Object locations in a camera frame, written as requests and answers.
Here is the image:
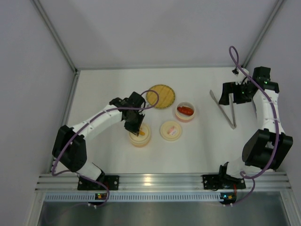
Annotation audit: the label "red sausage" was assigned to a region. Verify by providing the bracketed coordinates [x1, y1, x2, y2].
[177, 106, 194, 116]

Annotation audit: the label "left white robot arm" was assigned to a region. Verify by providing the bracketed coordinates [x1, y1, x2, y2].
[52, 92, 146, 183]

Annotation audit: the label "aluminium frame post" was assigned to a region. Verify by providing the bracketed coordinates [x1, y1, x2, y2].
[242, 0, 287, 68]
[31, 0, 78, 74]

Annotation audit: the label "round bamboo plate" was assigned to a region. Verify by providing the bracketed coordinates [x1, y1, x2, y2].
[146, 84, 175, 109]

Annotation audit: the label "perforated cable duct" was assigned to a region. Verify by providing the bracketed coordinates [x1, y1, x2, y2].
[44, 192, 225, 202]

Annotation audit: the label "aluminium front rail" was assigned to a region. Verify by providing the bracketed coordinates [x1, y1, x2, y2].
[35, 172, 291, 192]

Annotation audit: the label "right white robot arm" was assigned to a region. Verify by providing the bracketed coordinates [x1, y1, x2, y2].
[218, 66, 293, 170]

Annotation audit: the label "cream lid pink handle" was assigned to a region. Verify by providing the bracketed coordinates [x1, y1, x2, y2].
[160, 121, 182, 141]

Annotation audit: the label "right aluminium frame post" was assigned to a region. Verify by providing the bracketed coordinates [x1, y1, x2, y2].
[242, 0, 287, 68]

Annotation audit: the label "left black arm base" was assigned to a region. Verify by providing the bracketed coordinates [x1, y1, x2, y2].
[77, 175, 119, 191]

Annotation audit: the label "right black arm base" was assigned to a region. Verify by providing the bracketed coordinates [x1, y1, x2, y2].
[202, 174, 246, 191]

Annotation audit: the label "pink lunch container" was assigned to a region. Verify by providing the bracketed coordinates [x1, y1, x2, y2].
[174, 101, 196, 122]

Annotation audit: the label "cream lid orange handle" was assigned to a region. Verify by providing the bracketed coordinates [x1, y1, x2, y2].
[129, 123, 151, 138]

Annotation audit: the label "left aluminium frame post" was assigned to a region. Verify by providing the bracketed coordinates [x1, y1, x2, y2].
[31, 0, 78, 74]

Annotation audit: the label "metal tongs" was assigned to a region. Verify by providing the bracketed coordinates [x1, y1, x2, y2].
[209, 89, 237, 129]

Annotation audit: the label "orange lunch container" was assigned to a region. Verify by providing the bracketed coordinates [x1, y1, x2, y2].
[129, 137, 151, 147]

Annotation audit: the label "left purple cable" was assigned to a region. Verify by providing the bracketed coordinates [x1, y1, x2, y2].
[51, 89, 160, 208]

